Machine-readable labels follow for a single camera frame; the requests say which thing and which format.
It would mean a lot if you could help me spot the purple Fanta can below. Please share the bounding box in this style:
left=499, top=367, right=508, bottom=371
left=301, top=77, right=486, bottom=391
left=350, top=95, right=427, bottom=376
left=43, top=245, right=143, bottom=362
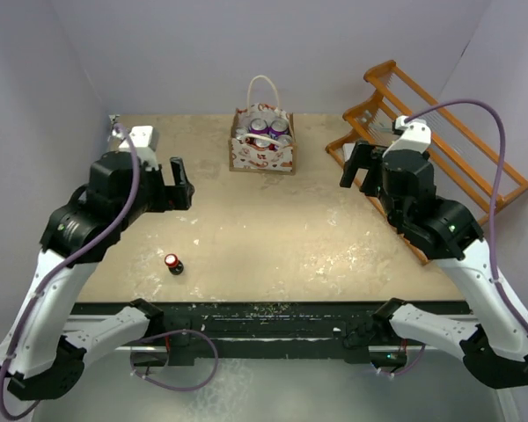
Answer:
left=248, top=118, right=269, bottom=135

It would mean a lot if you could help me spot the patterned canvas tote bag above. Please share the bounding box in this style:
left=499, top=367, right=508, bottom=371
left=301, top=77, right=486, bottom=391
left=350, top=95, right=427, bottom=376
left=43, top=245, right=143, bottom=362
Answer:
left=228, top=75, right=297, bottom=175

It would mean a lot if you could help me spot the red cola can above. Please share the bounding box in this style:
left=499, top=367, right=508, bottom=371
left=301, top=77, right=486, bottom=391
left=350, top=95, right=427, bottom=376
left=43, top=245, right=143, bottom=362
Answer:
left=234, top=126, right=249, bottom=141

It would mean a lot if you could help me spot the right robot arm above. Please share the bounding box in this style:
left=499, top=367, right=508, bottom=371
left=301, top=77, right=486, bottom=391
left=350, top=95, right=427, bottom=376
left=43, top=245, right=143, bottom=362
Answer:
left=340, top=142, right=528, bottom=389

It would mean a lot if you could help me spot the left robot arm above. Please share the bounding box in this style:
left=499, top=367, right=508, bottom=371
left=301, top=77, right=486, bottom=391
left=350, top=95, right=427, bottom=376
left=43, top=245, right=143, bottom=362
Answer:
left=0, top=152, right=194, bottom=401

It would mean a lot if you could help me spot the wooden tiered rack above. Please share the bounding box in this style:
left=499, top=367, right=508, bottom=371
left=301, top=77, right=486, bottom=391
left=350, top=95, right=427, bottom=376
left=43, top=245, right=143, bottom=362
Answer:
left=325, top=60, right=528, bottom=266

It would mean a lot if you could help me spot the small dark red-capped bottle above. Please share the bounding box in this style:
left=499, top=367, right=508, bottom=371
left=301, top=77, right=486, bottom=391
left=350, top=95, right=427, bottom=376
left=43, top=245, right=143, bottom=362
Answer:
left=164, top=253, right=184, bottom=275

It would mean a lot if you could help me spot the purple soda can front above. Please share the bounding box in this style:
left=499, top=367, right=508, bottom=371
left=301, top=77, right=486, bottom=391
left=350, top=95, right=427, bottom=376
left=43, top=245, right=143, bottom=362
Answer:
left=276, top=135, right=293, bottom=148

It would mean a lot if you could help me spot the purple soda can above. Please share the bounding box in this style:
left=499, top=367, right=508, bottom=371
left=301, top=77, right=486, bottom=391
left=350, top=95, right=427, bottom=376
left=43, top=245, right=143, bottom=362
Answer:
left=276, top=135, right=293, bottom=148
left=268, top=119, right=290, bottom=139

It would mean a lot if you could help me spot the red soda can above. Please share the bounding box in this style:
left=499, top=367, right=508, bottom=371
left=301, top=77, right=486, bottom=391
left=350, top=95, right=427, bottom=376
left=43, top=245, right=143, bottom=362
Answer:
left=253, top=135, right=272, bottom=149

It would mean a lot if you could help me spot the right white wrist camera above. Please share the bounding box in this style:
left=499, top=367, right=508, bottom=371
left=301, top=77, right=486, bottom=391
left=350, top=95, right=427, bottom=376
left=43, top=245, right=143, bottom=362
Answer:
left=384, top=115, right=431, bottom=155

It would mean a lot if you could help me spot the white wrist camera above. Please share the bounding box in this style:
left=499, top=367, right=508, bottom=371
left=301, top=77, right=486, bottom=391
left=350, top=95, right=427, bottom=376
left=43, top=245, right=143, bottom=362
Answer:
left=384, top=115, right=431, bottom=155
left=129, top=126, right=158, bottom=171

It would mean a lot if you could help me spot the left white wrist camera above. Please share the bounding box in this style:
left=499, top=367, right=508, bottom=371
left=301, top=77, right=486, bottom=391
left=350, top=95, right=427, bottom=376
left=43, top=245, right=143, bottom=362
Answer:
left=129, top=126, right=158, bottom=171

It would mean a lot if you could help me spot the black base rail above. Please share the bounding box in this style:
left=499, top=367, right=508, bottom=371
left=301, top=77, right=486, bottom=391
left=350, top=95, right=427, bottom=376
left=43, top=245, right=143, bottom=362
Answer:
left=63, top=300, right=476, bottom=367

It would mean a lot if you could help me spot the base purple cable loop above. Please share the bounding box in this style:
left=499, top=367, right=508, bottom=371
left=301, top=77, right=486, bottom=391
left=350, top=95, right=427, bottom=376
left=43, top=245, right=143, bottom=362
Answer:
left=129, top=329, right=220, bottom=391

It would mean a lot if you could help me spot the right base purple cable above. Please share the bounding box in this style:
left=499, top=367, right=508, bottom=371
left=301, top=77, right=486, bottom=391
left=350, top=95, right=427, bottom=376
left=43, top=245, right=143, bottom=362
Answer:
left=371, top=342, right=427, bottom=382

